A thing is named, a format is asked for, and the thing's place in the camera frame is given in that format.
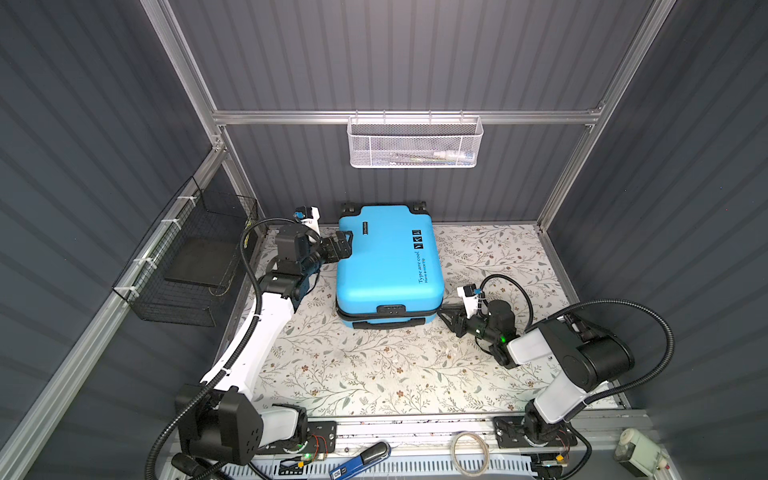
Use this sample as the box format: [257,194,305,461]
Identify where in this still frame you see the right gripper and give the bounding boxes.
[438,305,500,347]

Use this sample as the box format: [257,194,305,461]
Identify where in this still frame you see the blue hard-shell suitcase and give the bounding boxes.
[336,201,445,330]

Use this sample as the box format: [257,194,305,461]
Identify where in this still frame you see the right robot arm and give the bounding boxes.
[437,274,675,447]

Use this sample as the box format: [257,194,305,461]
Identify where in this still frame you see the yellow marker pen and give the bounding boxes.
[240,219,253,249]

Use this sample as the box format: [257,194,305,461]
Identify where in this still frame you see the floral table cloth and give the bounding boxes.
[250,225,568,417]

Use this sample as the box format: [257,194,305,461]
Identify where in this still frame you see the black pad in basket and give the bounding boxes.
[164,238,235,288]

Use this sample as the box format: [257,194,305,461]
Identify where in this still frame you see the items in white basket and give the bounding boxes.
[370,150,476,168]

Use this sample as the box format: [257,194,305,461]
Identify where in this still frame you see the white box device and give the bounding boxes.
[613,428,669,478]

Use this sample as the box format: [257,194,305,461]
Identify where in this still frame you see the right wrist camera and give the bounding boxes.
[457,283,482,318]

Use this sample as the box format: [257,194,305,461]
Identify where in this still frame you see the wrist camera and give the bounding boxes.
[457,283,482,318]
[294,206,320,233]

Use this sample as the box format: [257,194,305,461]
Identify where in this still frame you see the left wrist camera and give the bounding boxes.
[294,206,320,233]

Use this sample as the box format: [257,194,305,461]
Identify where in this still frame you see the white wire mesh basket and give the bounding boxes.
[346,115,484,169]

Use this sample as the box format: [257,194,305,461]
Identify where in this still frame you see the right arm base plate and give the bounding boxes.
[492,415,579,449]

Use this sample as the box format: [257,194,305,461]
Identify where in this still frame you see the coiled white cable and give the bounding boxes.
[449,430,491,478]

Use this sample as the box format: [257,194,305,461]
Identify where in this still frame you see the black wire wall basket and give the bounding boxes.
[113,181,259,328]

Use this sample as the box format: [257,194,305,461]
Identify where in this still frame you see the blue black handled tool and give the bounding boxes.
[330,441,391,480]

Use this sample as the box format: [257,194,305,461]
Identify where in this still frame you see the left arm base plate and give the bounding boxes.
[256,421,338,456]

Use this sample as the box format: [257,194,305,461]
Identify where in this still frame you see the black handle tool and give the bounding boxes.
[171,453,213,477]

